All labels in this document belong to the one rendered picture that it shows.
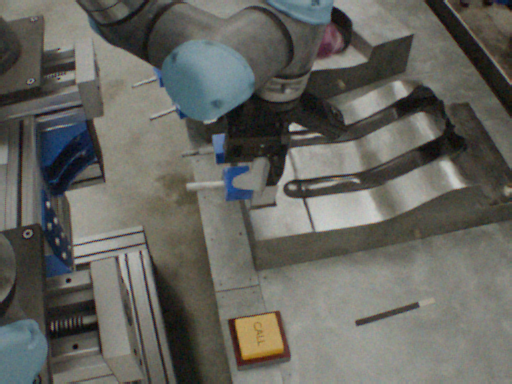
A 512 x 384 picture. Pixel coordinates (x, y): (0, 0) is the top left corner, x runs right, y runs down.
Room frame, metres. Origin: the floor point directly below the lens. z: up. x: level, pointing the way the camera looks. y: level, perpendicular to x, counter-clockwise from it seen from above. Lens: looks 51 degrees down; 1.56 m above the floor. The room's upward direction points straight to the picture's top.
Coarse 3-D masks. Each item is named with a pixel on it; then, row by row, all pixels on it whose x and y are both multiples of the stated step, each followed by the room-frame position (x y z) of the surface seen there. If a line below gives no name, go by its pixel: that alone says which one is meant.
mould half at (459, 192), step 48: (384, 96) 0.73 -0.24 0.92; (336, 144) 0.64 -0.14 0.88; (384, 144) 0.62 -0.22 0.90; (480, 144) 0.67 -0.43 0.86; (384, 192) 0.53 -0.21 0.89; (432, 192) 0.50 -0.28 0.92; (480, 192) 0.55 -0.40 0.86; (288, 240) 0.45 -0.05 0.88; (336, 240) 0.46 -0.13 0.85; (384, 240) 0.48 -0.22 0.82
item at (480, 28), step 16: (432, 0) 1.38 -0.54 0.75; (448, 0) 1.32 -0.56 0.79; (464, 0) 1.30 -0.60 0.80; (448, 16) 1.28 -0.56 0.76; (464, 16) 1.24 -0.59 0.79; (480, 16) 1.24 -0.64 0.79; (464, 32) 1.18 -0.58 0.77; (480, 32) 1.16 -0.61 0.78; (496, 32) 1.16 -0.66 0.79; (480, 48) 1.10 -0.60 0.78; (496, 48) 1.09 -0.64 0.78; (480, 64) 1.08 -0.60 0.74; (496, 64) 1.02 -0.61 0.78; (496, 80) 1.00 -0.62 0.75
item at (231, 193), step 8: (224, 168) 0.53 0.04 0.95; (232, 168) 0.53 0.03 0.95; (240, 168) 0.53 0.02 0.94; (248, 168) 0.53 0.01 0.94; (224, 176) 0.52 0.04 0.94; (232, 176) 0.52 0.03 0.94; (192, 184) 0.50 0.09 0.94; (200, 184) 0.50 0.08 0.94; (208, 184) 0.51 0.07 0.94; (216, 184) 0.51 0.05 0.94; (224, 184) 0.51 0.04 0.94; (232, 184) 0.50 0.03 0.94; (224, 192) 0.50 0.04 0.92; (232, 192) 0.49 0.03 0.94; (240, 192) 0.49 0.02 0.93; (248, 192) 0.50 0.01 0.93; (256, 192) 0.50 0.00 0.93; (272, 192) 0.50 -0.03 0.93; (232, 200) 0.49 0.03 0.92; (256, 200) 0.50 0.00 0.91; (264, 200) 0.50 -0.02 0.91; (272, 200) 0.50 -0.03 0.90
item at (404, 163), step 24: (408, 96) 0.71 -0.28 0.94; (432, 96) 0.70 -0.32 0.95; (360, 120) 0.69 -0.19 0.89; (384, 120) 0.68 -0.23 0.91; (312, 144) 0.64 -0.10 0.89; (432, 144) 0.60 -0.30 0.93; (456, 144) 0.65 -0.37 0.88; (384, 168) 0.58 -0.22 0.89; (408, 168) 0.56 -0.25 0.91; (288, 192) 0.53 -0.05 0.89; (312, 192) 0.54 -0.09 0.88; (336, 192) 0.53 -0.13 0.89
